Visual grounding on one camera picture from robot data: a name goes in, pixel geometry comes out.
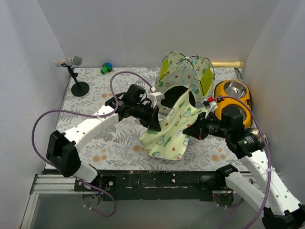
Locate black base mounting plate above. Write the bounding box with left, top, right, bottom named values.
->
left=73, top=170, right=245, bottom=202

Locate yellow double pet bowl stand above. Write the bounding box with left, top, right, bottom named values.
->
left=214, top=80, right=252, bottom=127

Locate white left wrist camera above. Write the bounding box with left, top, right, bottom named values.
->
left=148, top=86, right=165, bottom=108

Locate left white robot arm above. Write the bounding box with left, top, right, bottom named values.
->
left=46, top=84, right=164, bottom=191

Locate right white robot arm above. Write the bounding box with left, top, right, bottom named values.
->
left=183, top=106, right=305, bottom=229

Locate loose steel pet bowl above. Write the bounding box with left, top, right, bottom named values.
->
left=245, top=127, right=268, bottom=148

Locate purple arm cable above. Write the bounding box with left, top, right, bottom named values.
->
left=32, top=71, right=155, bottom=217
left=213, top=96, right=272, bottom=229

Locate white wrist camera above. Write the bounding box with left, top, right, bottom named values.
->
left=148, top=86, right=165, bottom=108
left=202, top=96, right=218, bottom=119

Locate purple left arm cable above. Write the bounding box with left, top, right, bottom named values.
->
left=32, top=71, right=155, bottom=217

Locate floral patterned tablecloth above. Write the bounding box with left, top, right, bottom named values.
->
left=56, top=67, right=247, bottom=172

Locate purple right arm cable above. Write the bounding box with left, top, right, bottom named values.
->
left=213, top=96, right=272, bottom=229

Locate grey head microphone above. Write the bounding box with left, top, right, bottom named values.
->
left=54, top=55, right=83, bottom=67

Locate green avocado print pet tent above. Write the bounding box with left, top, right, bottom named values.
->
left=138, top=50, right=215, bottom=161

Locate green and blue toy block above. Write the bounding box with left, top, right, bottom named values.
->
left=100, top=62, right=112, bottom=75

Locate steel bowl in stand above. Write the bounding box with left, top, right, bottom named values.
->
left=224, top=81, right=247, bottom=98

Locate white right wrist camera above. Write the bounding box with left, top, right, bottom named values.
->
left=202, top=96, right=218, bottom=119

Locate aluminium frame rail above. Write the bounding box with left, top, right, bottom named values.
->
left=21, top=169, right=255, bottom=229

